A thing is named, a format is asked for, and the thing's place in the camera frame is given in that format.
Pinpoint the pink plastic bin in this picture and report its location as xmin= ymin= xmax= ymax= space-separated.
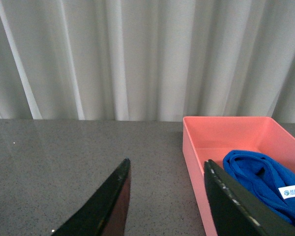
xmin=182 ymin=117 xmax=295 ymax=236

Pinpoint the blue microfiber cloth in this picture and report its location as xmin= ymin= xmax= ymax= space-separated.
xmin=223 ymin=150 xmax=295 ymax=226

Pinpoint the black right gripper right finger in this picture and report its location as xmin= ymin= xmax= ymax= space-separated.
xmin=204 ymin=159 xmax=295 ymax=236

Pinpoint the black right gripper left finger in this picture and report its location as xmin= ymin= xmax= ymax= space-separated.
xmin=52 ymin=158 xmax=131 ymax=236

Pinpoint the white pleated curtain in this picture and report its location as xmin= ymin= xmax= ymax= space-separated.
xmin=0 ymin=0 xmax=295 ymax=123

